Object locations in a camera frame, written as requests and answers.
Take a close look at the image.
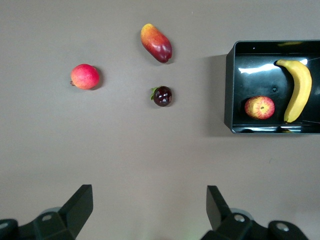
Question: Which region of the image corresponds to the brown table mat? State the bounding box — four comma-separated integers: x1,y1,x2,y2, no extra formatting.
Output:
0,0,320,240

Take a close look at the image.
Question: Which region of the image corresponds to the black plastic box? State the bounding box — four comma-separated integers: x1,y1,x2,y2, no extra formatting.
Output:
224,39,320,135

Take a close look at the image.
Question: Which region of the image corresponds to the red yellow striped apple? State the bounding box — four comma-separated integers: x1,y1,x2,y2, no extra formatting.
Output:
244,95,276,120

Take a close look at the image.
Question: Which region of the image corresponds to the red yellow mango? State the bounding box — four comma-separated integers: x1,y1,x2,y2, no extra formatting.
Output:
140,23,173,64

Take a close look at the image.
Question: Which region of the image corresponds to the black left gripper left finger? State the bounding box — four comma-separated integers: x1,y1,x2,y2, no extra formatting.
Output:
0,184,94,240

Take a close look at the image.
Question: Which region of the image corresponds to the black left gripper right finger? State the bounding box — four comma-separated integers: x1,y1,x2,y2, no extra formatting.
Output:
199,185,310,240

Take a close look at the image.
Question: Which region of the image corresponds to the yellow banana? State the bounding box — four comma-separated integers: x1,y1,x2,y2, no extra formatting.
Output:
275,59,313,124

